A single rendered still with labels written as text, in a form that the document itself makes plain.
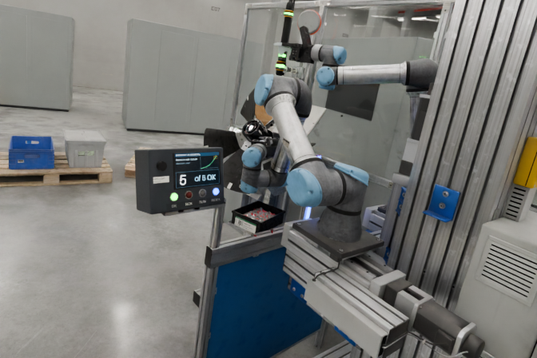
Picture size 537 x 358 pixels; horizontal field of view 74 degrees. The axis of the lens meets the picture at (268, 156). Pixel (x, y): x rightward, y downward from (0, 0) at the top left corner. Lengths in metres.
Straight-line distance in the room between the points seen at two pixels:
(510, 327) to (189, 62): 6.79
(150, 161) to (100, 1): 12.85
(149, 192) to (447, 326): 0.87
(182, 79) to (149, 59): 0.70
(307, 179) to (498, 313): 0.59
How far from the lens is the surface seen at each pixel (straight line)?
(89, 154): 4.47
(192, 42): 7.32
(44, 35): 8.71
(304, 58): 1.74
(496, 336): 1.17
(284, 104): 1.24
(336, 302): 1.07
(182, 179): 1.12
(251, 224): 1.62
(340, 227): 1.18
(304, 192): 1.05
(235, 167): 1.82
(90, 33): 13.77
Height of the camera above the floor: 1.53
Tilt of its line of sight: 13 degrees down
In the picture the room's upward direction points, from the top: 9 degrees clockwise
